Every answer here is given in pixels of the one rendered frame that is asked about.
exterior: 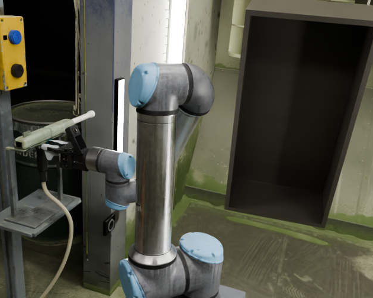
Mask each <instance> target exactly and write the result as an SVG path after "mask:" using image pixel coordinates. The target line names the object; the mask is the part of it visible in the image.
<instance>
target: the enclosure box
mask: <svg viewBox="0 0 373 298"><path fill-rule="evenodd" d="M372 63H373V5H365V4H351V3H343V2H329V1H315V0H251V1H250V3H249V5H248V7H247V8H246V12H245V23H244V29H243V40H242V50H241V57H240V67H239V78H238V84H237V95H236V106H235V112H234V123H233V134H232V140H231V151H230V161H229V172H228V179H227V189H226V200H225V206H224V209H225V210H230V211H235V212H240V213H246V214H250V215H256V216H262V217H266V218H272V219H278V220H282V221H288V222H294V223H298V224H304V225H310V226H316V227H319V228H325V226H326V222H327V219H328V215H329V212H330V208H331V205H332V202H333V198H334V195H335V191H336V188H337V184H338V181H339V177H340V174H341V171H342V167H343V163H344V160H345V157H346V153H347V150H348V147H349V143H350V140H351V136H352V132H353V128H354V126H355V122H356V118H357V116H358V112H359V108H360V105H361V101H362V97H363V95H364V91H365V87H366V83H367V81H368V77H369V73H370V70H371V67H372Z"/></svg>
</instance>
